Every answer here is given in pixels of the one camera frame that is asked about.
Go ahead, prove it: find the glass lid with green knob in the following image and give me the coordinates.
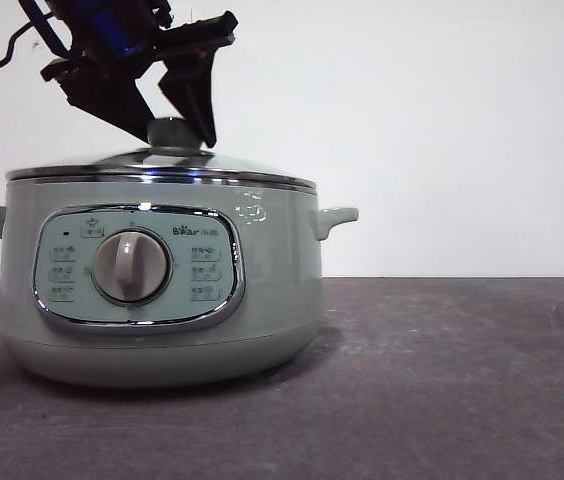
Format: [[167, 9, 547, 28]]
[[4, 117, 319, 192]]

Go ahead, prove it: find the black cable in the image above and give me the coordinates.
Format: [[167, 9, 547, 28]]
[[0, 9, 58, 76]]

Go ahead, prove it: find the pale green electric cooking pot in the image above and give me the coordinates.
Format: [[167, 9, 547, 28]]
[[0, 174, 361, 389]]

